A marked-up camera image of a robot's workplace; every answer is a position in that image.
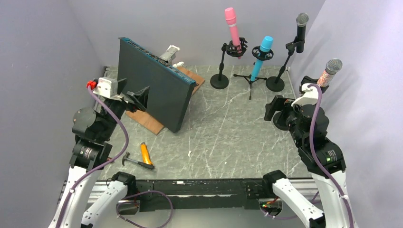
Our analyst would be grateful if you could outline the dark grey rack unit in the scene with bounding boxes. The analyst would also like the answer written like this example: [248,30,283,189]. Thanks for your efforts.
[117,37,198,133]

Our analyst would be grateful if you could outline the black tripod shock-mount stand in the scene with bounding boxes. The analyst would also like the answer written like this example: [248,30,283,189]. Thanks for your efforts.
[233,45,274,100]

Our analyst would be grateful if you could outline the blue microphone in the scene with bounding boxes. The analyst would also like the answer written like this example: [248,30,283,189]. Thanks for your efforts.
[250,36,273,81]

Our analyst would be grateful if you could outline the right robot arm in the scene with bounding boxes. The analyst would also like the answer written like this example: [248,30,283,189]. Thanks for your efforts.
[262,95,358,228]

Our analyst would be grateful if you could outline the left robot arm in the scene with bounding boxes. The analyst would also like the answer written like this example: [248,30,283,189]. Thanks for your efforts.
[49,79,150,228]

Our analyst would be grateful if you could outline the round-base stand black mic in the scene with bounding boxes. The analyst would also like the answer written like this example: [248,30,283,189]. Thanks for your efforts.
[266,37,305,92]

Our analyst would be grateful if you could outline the round-base stand glitter mic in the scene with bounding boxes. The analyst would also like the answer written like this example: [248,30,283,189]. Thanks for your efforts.
[272,76,329,130]

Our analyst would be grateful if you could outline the glitter microphone silver grille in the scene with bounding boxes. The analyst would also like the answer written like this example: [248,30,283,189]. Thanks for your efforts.
[317,58,343,87]

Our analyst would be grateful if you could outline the black microphone silver grille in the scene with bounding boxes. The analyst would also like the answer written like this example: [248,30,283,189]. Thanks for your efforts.
[295,13,309,53]

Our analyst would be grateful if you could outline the pink microphone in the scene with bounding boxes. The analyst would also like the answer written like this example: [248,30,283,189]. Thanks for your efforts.
[224,7,242,54]

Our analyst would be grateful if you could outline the wooden board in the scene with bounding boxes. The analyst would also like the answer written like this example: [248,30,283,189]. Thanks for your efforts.
[126,66,205,135]

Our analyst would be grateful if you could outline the orange utility knife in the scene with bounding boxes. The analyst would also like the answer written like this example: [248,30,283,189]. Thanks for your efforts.
[140,142,153,165]

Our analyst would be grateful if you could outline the small black hammer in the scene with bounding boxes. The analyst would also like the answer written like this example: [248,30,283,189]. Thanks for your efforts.
[122,152,155,170]

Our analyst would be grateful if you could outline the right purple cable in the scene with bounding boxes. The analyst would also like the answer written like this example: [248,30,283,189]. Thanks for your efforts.
[259,83,356,228]

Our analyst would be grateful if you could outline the purple cable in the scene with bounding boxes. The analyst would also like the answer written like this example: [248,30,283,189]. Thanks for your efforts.
[259,83,356,228]
[55,85,174,228]

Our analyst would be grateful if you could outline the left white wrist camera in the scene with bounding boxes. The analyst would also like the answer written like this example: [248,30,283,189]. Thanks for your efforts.
[86,77,127,100]

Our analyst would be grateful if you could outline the silver white bracket stand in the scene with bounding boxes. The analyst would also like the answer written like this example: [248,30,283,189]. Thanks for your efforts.
[158,45,184,68]

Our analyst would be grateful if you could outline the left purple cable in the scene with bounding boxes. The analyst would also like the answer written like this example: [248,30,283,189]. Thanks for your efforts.
[55,85,174,228]

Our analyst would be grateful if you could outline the round-base stand with shock mount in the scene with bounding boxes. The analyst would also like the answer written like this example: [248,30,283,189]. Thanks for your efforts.
[210,37,248,89]

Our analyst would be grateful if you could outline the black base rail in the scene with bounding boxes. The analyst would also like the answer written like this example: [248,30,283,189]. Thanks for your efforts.
[120,178,276,212]

